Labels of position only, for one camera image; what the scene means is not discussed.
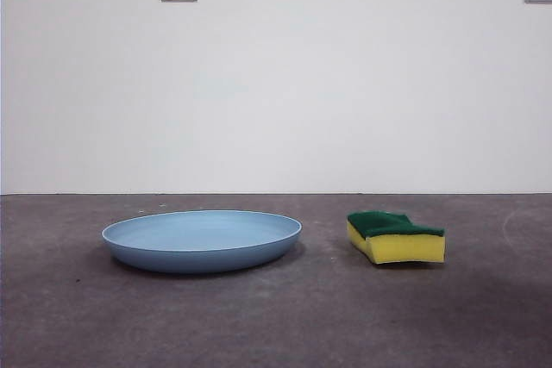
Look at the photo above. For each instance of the yellow sponge with green pad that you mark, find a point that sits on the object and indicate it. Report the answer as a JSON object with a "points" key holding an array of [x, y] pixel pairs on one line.
{"points": [[409, 249]]}

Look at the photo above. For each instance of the blue round plate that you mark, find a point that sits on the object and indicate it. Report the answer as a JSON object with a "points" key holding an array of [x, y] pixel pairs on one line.
{"points": [[202, 256]]}

